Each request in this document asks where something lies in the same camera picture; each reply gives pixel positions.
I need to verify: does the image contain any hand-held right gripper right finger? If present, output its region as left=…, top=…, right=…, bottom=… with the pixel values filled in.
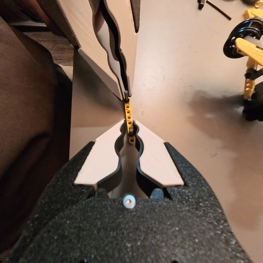
left=132, top=120, right=185, bottom=196

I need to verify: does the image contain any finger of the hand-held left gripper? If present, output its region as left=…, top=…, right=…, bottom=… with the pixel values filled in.
left=103, top=0, right=138, bottom=97
left=56, top=0, right=125, bottom=101

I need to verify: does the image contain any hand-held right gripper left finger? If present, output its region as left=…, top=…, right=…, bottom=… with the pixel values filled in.
left=74, top=120, right=126, bottom=195

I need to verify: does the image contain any yellow perforated toy beam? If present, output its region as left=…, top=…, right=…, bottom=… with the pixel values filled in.
left=124, top=101, right=136, bottom=143

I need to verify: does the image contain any long thin black toy axle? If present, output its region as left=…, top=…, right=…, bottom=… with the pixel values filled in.
left=205, top=0, right=232, bottom=20

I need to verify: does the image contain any yellow and black toy vehicle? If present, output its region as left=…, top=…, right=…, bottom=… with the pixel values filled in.
left=223, top=8, right=263, bottom=122

